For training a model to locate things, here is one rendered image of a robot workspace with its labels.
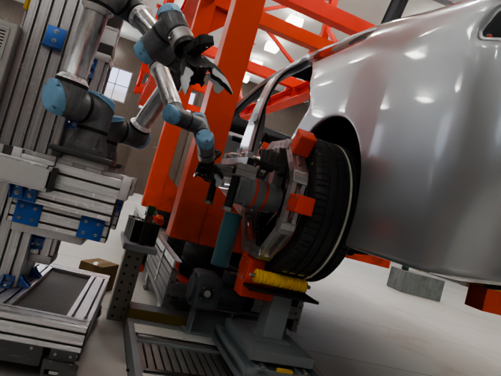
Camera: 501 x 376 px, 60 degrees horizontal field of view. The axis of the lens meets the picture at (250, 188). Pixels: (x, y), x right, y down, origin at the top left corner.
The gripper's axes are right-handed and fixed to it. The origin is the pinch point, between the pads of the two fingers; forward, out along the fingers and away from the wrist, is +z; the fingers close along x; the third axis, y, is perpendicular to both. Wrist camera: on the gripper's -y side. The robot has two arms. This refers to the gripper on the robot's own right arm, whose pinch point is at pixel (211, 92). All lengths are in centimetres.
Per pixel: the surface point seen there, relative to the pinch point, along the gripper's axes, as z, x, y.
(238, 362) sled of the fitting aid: 63, -28, 94
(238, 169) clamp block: -2, -34, 46
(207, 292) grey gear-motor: 27, -37, 115
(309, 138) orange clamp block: -3, -62, 30
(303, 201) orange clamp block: 22, -47, 36
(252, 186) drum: 0, -47, 59
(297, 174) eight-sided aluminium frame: 9, -53, 37
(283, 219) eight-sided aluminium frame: 23, -45, 48
